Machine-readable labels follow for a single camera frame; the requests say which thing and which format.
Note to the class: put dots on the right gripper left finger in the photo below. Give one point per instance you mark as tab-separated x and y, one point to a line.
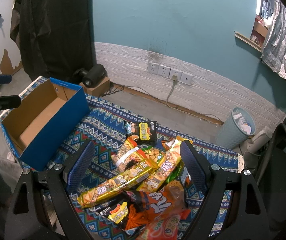
27	217

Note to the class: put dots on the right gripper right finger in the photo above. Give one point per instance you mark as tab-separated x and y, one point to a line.
246	217

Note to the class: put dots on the orange red fries bag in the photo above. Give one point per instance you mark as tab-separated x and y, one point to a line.
127	155

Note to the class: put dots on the red chip bag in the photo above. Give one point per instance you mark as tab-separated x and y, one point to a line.
164	229

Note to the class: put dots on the blue cardboard box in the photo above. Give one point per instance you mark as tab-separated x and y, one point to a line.
50	109

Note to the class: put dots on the black chair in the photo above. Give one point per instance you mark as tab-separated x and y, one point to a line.
271	180

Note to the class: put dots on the blue patterned tablecloth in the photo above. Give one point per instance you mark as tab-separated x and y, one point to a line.
103	125

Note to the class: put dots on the white appliance by bin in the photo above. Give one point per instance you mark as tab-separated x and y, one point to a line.
250	148

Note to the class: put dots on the orange chip bag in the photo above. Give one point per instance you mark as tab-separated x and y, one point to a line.
146	207

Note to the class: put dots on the black hanging garment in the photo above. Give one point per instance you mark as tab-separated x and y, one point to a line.
55	37

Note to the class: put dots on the light blue waste bin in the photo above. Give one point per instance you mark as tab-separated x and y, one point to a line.
238	127

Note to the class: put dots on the green peanut snack bag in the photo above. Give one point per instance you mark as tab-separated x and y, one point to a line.
156	155

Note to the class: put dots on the small cardboard box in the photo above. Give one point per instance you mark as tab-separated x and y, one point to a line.
102	87

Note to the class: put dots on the silver foil curtain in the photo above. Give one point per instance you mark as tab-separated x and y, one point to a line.
273	53

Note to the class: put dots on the wooden window sill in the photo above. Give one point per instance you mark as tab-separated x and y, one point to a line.
247	41

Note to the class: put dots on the white wall sockets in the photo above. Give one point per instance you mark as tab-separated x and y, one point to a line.
169	73

